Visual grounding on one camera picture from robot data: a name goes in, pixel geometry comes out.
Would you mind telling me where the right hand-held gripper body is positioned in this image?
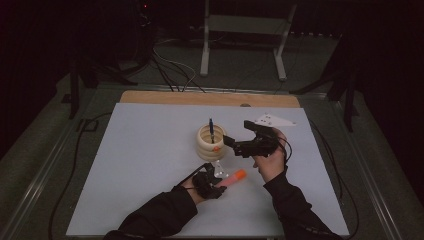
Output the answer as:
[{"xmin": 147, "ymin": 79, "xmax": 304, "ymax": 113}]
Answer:
[{"xmin": 233, "ymin": 113, "xmax": 297, "ymax": 158}]

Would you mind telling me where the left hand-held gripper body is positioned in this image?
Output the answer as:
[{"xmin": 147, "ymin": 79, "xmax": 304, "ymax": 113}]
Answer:
[{"xmin": 192, "ymin": 159, "xmax": 230, "ymax": 201}]

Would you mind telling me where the orange highlighter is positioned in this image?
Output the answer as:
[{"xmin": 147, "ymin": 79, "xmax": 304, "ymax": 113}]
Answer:
[{"xmin": 216, "ymin": 168, "xmax": 248, "ymax": 188}]

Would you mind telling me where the cream ribbed pen holder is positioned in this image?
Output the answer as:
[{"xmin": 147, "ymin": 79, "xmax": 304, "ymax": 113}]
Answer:
[{"xmin": 195, "ymin": 123, "xmax": 228, "ymax": 163}]

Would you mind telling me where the blue pen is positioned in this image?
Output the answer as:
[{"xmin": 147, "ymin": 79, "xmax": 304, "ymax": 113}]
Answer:
[{"xmin": 208, "ymin": 118, "xmax": 216, "ymax": 144}]

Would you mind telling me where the person's left hand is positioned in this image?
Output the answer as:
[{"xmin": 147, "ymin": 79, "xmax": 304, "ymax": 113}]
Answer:
[{"xmin": 181, "ymin": 176, "xmax": 203, "ymax": 205}]

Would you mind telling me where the person's right hand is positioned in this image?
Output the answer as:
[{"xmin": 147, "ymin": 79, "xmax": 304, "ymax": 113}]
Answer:
[{"xmin": 253, "ymin": 128, "xmax": 288, "ymax": 184}]

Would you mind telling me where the white table cover sheet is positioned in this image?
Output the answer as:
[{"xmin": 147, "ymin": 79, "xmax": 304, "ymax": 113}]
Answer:
[{"xmin": 65, "ymin": 102, "xmax": 350, "ymax": 238}]

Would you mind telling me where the white metal stand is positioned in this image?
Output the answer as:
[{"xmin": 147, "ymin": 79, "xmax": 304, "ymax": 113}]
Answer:
[{"xmin": 199, "ymin": 0, "xmax": 298, "ymax": 82}]

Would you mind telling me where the black floor stand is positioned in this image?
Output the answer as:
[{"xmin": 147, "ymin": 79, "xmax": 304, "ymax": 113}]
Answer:
[
  {"xmin": 61, "ymin": 58, "xmax": 138, "ymax": 120},
  {"xmin": 289, "ymin": 63, "xmax": 359, "ymax": 133}
]

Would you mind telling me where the left hand-held gripper cable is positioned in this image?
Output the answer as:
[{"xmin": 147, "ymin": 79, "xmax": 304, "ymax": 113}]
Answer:
[{"xmin": 171, "ymin": 162, "xmax": 208, "ymax": 192}]

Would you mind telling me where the hand-held gripper cable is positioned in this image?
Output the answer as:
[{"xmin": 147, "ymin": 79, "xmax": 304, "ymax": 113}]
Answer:
[
  {"xmin": 278, "ymin": 134, "xmax": 294, "ymax": 164},
  {"xmin": 171, "ymin": 162, "xmax": 208, "ymax": 192}
]

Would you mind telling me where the right hand-held gripper cable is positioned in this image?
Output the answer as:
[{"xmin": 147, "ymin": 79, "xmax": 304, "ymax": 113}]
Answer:
[{"xmin": 278, "ymin": 134, "xmax": 294, "ymax": 164}]

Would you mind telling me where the black floor cable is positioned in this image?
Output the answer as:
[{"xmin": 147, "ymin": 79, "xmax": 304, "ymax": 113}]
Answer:
[
  {"xmin": 48, "ymin": 112, "xmax": 113, "ymax": 240},
  {"xmin": 309, "ymin": 119, "xmax": 360, "ymax": 240}
]

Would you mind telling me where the white cable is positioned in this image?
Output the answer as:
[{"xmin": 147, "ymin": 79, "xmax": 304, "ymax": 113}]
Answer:
[{"xmin": 154, "ymin": 39, "xmax": 198, "ymax": 91}]

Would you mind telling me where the bundle of black cables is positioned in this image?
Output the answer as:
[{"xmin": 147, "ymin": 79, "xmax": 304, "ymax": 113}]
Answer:
[{"xmin": 151, "ymin": 49, "xmax": 206, "ymax": 94}]

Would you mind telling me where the metal floor rail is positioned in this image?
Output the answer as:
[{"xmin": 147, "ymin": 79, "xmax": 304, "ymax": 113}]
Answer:
[
  {"xmin": 333, "ymin": 99, "xmax": 406, "ymax": 240},
  {"xmin": 0, "ymin": 84, "xmax": 101, "ymax": 240}
]

